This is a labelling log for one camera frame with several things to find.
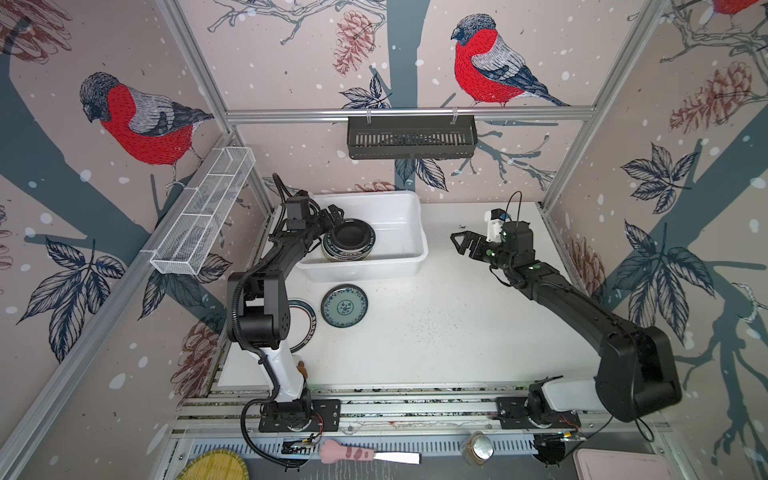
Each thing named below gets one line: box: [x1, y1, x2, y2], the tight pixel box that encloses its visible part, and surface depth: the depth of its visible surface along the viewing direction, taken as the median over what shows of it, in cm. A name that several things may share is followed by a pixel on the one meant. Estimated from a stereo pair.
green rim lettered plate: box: [321, 224, 376, 262], surface depth 103 cm
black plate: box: [330, 218, 375, 251], surface depth 106 cm
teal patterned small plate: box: [320, 283, 369, 328], surface depth 95 cm
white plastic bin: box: [297, 190, 429, 282], surface depth 107 cm
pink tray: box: [573, 448, 676, 480], surface depth 67 cm
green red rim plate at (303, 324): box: [284, 298, 318, 354], surface depth 92 cm
